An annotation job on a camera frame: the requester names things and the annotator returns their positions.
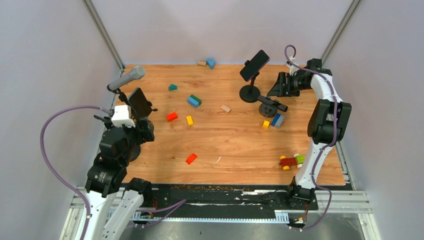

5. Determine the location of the yellow wooden block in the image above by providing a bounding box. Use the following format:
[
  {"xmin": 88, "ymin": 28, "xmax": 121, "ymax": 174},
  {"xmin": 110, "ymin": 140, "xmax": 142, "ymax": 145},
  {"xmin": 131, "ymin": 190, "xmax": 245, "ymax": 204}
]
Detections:
[{"xmin": 186, "ymin": 115, "xmax": 194, "ymax": 126}]

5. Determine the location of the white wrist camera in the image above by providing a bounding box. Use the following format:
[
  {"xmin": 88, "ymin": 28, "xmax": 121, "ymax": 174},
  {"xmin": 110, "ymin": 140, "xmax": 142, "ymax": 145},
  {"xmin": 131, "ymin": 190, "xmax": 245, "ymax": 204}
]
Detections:
[
  {"xmin": 286, "ymin": 56, "xmax": 299, "ymax": 76},
  {"xmin": 111, "ymin": 104, "xmax": 136, "ymax": 128}
]

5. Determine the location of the black microphone tripod stand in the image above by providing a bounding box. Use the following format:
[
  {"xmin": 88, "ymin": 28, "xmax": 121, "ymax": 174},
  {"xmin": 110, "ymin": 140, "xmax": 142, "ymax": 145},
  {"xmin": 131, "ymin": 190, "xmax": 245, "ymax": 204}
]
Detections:
[{"xmin": 112, "ymin": 88, "xmax": 132, "ymax": 107}]

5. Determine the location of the blue grey lego brick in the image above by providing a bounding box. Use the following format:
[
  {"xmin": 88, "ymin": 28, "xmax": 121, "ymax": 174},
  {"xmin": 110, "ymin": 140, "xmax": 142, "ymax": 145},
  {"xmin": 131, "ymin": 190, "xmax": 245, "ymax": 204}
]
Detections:
[{"xmin": 270, "ymin": 113, "xmax": 285, "ymax": 129}]

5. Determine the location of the tan wooden cylinder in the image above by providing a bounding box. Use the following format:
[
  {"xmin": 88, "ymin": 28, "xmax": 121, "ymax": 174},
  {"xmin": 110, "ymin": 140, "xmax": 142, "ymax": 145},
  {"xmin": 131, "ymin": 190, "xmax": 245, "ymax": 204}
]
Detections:
[{"xmin": 197, "ymin": 60, "xmax": 207, "ymax": 67}]

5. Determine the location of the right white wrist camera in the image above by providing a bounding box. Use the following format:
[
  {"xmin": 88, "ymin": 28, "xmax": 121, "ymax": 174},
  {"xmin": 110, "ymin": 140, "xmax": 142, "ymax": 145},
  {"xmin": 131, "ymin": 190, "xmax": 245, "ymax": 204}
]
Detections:
[{"xmin": 286, "ymin": 56, "xmax": 299, "ymax": 76}]

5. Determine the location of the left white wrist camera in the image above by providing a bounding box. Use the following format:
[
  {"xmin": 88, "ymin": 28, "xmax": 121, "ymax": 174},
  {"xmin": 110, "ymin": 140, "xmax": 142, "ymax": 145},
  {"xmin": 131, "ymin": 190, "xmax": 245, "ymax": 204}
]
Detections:
[{"xmin": 111, "ymin": 104, "xmax": 136, "ymax": 128}]

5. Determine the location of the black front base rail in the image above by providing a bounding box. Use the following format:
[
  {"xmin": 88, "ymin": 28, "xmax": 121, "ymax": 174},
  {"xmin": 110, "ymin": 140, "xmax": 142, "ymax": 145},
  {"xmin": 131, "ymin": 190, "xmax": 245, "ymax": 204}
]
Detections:
[{"xmin": 141, "ymin": 183, "xmax": 319, "ymax": 219}]

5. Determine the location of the small yellow cube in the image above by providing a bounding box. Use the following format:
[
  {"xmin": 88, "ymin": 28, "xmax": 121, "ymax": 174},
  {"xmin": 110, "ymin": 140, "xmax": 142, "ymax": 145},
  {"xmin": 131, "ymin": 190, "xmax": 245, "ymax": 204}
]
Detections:
[{"xmin": 262, "ymin": 120, "xmax": 270, "ymax": 129}]

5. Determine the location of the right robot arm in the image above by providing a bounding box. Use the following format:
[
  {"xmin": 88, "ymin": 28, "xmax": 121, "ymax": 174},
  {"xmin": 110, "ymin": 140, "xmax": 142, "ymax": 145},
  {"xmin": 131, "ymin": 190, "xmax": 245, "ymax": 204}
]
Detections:
[{"xmin": 274, "ymin": 56, "xmax": 352, "ymax": 209}]

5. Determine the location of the red lego toy car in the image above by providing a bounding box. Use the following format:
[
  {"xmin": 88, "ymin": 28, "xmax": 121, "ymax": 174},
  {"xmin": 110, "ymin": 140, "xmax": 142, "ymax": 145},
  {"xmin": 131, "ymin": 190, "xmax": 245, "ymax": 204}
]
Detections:
[{"xmin": 279, "ymin": 153, "xmax": 305, "ymax": 171}]

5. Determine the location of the purple-edged phone on pole stand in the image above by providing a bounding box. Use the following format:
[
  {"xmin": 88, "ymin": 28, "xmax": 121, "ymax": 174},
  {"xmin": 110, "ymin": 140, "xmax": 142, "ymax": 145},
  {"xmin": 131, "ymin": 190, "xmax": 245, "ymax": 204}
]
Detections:
[{"xmin": 239, "ymin": 49, "xmax": 270, "ymax": 82}]

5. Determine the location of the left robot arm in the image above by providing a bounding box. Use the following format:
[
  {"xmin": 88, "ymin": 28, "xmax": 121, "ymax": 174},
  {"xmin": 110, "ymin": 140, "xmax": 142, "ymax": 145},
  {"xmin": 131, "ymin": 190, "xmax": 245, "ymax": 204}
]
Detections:
[{"xmin": 81, "ymin": 117, "xmax": 155, "ymax": 240}]

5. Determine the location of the black round pole stand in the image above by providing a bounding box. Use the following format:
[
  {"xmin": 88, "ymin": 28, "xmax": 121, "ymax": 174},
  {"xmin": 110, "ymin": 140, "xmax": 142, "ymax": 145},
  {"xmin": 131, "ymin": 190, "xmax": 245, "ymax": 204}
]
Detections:
[{"xmin": 239, "ymin": 72, "xmax": 261, "ymax": 103}]

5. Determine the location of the blue triangular block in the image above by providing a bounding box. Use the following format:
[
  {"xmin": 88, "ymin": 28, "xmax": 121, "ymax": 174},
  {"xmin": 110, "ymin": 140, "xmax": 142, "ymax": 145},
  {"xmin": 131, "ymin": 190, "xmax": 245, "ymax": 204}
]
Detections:
[{"xmin": 206, "ymin": 58, "xmax": 216, "ymax": 70}]

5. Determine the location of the blue green lego brick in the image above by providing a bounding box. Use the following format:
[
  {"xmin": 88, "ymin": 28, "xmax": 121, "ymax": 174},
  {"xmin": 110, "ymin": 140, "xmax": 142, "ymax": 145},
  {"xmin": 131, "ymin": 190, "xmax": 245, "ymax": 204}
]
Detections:
[{"xmin": 187, "ymin": 94, "xmax": 202, "ymax": 108}]

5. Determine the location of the orange red block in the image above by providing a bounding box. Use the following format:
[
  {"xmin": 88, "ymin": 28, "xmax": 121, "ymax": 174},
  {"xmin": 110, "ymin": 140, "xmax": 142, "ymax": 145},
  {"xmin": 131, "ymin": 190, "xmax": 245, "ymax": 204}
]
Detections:
[{"xmin": 185, "ymin": 153, "xmax": 198, "ymax": 165}]

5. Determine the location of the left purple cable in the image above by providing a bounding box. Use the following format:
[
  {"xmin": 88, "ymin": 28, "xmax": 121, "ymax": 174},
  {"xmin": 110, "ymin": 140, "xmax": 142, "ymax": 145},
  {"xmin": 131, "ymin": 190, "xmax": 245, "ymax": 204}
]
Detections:
[{"xmin": 39, "ymin": 105, "xmax": 115, "ymax": 240}]

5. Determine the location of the beige wooden block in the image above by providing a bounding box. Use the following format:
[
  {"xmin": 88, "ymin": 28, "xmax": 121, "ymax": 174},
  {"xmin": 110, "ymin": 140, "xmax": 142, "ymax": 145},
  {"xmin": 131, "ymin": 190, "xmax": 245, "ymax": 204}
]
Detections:
[{"xmin": 220, "ymin": 104, "xmax": 232, "ymax": 113}]

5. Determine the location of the black phone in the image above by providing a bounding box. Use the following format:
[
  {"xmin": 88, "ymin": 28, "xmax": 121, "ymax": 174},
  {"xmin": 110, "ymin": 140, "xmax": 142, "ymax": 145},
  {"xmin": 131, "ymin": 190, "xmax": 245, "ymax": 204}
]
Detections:
[
  {"xmin": 257, "ymin": 95, "xmax": 289, "ymax": 112},
  {"xmin": 128, "ymin": 87, "xmax": 153, "ymax": 117}
]

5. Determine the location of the red wooden block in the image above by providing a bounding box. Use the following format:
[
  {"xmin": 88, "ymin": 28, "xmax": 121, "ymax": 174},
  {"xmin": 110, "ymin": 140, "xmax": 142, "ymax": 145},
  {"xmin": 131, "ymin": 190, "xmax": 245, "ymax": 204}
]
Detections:
[{"xmin": 166, "ymin": 112, "xmax": 178, "ymax": 122}]

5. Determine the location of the grey microphone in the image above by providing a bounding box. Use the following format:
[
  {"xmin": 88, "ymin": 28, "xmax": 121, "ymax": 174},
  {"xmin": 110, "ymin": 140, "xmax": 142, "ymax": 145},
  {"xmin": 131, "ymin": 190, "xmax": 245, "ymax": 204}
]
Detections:
[{"xmin": 106, "ymin": 65, "xmax": 146, "ymax": 92}]

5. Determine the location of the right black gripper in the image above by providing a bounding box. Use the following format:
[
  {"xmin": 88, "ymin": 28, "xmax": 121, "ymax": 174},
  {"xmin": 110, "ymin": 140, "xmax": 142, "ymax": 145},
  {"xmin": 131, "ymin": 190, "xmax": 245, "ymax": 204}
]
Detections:
[{"xmin": 267, "ymin": 72, "xmax": 312, "ymax": 97}]

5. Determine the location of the teal triangular block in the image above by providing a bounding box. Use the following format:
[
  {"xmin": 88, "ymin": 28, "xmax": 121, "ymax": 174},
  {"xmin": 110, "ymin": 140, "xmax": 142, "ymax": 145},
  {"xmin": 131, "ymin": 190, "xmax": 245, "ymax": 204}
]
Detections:
[{"xmin": 168, "ymin": 84, "xmax": 178, "ymax": 91}]

